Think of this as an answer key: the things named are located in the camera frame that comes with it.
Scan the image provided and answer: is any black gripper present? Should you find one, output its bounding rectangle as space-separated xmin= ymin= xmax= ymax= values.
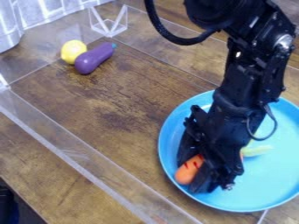
xmin=176 ymin=89 xmax=274 ymax=193

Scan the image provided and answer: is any orange toy carrot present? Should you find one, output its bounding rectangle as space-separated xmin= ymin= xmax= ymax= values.
xmin=174 ymin=143 xmax=277 ymax=186

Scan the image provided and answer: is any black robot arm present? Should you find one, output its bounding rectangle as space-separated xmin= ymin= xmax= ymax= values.
xmin=176 ymin=0 xmax=295 ymax=193

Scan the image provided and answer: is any blue plastic plate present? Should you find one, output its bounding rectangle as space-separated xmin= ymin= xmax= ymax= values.
xmin=158 ymin=91 xmax=299 ymax=213

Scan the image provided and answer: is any purple toy eggplant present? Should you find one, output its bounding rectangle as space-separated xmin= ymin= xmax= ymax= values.
xmin=75 ymin=42 xmax=118 ymax=74

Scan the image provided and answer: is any yellow toy lemon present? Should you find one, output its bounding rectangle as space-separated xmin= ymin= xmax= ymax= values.
xmin=60 ymin=39 xmax=88 ymax=65

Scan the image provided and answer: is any white grey curtain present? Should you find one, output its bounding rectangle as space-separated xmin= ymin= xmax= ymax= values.
xmin=0 ymin=0 xmax=114 ymax=53

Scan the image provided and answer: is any clear acrylic enclosure wall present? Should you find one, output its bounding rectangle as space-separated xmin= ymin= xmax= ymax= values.
xmin=0 ymin=0 xmax=299 ymax=224

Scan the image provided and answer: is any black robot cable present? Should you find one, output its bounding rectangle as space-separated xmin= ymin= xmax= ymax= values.
xmin=144 ymin=0 xmax=221 ymax=46

